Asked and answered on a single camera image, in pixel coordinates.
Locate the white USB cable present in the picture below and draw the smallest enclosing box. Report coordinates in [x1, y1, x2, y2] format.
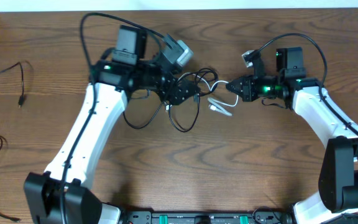
[164, 72, 239, 117]

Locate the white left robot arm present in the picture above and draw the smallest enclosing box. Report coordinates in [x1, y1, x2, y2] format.
[24, 26, 199, 223]

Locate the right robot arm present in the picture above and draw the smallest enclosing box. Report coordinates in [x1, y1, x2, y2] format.
[226, 47, 358, 223]

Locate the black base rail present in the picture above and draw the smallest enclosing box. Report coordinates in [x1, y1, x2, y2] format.
[118, 207, 296, 224]

